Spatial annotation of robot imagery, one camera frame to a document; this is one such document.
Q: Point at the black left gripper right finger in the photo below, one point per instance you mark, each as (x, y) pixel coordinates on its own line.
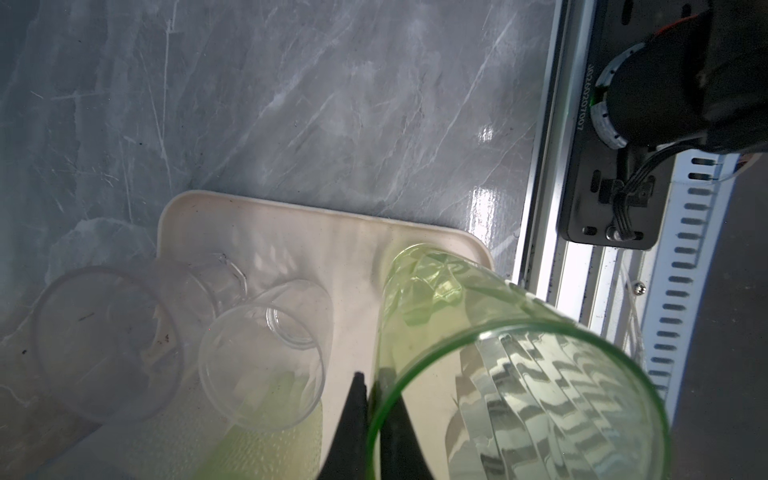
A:
(401, 457)

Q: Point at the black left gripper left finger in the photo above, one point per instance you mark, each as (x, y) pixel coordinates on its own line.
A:
(347, 455)

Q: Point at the green tinted cup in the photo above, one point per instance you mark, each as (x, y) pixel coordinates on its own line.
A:
(500, 385)

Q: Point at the clear faceted cup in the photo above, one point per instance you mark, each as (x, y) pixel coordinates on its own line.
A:
(113, 343)

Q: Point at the light green cup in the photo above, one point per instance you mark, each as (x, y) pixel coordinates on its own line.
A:
(292, 453)

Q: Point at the cream rectangular tray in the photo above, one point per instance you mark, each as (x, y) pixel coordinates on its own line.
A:
(270, 242)

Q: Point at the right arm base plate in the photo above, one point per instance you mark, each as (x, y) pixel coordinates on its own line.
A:
(617, 197)

